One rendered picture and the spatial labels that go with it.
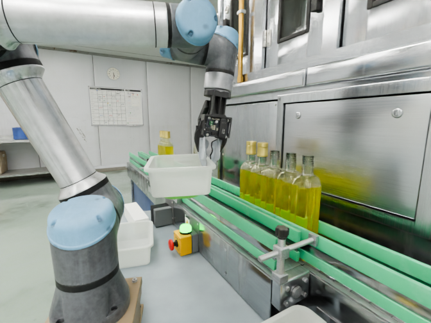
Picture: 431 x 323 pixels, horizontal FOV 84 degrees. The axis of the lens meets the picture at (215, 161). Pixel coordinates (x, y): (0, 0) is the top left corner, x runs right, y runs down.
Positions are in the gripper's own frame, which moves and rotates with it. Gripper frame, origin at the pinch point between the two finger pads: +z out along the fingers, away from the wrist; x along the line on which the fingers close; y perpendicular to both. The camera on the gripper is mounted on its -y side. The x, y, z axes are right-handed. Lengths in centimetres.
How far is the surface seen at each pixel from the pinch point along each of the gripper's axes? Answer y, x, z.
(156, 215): -39, -13, 31
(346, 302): 28.8, 26.6, 20.9
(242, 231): 6.7, 10.8, 16.4
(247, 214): -1.9, 15.2, 14.7
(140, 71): -580, -86, -122
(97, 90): -548, -172, -60
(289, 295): 22.7, 17.8, 23.8
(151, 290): 2.1, -12.1, 37.4
